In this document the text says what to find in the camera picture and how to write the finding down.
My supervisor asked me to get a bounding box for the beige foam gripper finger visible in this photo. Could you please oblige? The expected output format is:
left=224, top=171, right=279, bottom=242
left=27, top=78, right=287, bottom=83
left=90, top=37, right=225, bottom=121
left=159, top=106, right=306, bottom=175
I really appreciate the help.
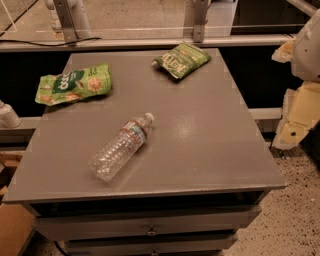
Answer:
left=272, top=82, right=320, bottom=150

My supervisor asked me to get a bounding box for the green jalapeno chip bag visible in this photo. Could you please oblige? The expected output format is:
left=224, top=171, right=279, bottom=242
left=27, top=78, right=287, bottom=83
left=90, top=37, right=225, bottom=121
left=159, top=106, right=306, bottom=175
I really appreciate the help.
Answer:
left=152, top=42, right=211, bottom=79

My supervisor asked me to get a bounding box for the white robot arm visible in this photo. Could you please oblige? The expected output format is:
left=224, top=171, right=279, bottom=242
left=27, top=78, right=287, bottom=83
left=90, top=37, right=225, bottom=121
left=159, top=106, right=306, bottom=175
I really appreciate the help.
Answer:
left=272, top=9, right=320, bottom=150

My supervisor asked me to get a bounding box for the green popcorn snack bag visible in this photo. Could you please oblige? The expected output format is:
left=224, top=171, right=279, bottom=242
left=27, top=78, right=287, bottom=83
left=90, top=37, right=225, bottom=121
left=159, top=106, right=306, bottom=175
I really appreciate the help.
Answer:
left=35, top=63, right=112, bottom=106

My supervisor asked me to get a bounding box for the grey drawer cabinet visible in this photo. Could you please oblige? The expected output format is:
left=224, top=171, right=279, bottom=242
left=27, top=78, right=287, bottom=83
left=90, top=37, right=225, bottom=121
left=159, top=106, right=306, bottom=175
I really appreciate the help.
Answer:
left=4, top=49, right=285, bottom=256

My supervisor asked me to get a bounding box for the clear plastic water bottle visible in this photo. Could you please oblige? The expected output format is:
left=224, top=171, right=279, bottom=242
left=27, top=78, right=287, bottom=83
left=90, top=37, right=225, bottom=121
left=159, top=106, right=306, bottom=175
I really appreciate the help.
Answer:
left=88, top=113, right=154, bottom=182

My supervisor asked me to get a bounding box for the white pipe at left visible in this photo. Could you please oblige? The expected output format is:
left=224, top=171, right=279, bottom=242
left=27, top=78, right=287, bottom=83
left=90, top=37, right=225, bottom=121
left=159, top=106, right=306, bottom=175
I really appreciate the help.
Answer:
left=0, top=100, right=21, bottom=128

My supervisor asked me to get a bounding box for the grey metal bracket right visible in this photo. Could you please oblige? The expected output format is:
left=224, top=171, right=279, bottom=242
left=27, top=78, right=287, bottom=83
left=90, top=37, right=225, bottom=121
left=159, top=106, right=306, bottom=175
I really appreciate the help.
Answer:
left=192, top=0, right=211, bottom=43

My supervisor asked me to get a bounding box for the grey metal bracket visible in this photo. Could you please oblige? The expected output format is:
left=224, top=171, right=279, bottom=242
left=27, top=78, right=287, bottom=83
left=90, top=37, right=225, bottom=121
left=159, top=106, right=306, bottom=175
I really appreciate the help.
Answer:
left=192, top=0, right=211, bottom=43
left=53, top=0, right=77, bottom=44

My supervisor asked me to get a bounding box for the grey metal rail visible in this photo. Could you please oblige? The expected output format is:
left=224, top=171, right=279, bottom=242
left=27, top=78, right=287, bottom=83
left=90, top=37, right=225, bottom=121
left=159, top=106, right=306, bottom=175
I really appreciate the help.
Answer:
left=0, top=34, right=295, bottom=53

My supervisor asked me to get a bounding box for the black cable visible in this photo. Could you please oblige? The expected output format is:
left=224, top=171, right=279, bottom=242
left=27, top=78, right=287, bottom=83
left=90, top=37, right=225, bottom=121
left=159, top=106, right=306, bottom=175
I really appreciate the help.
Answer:
left=0, top=36, right=102, bottom=47

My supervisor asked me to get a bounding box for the grey metal bracket left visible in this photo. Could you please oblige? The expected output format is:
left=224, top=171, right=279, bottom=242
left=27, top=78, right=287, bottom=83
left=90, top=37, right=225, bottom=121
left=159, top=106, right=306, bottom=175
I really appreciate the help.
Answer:
left=53, top=0, right=77, bottom=44

